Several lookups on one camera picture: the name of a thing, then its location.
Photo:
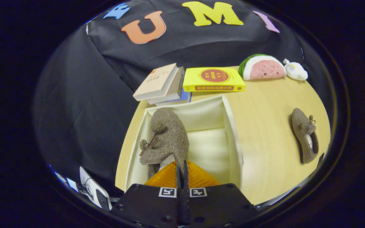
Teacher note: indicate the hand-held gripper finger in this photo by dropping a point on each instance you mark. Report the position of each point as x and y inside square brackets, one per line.
[185, 190]
[179, 180]

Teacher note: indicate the cream fabric storage box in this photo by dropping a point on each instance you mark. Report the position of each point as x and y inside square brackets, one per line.
[208, 148]

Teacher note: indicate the brown fuzzy shoe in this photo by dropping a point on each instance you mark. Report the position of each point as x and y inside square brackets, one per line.
[299, 126]
[169, 133]

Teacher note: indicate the white printed sheet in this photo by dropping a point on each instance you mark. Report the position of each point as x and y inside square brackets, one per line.
[98, 193]

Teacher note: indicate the blue cover book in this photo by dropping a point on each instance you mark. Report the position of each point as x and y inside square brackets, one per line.
[185, 96]

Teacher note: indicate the beige cover book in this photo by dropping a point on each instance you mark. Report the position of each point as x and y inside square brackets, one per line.
[155, 82]

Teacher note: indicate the yellow book with red circle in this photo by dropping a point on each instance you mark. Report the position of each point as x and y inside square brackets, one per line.
[195, 79]

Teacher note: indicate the blue printed sheet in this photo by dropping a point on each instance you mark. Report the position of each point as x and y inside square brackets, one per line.
[70, 184]

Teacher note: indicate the watermelon slice plush toy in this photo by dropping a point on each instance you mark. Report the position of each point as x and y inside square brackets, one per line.
[265, 69]

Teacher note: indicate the white plush toy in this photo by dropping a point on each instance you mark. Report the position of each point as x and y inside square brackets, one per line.
[296, 72]

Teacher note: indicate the black table edge bracket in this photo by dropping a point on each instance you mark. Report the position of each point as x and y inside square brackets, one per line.
[320, 160]

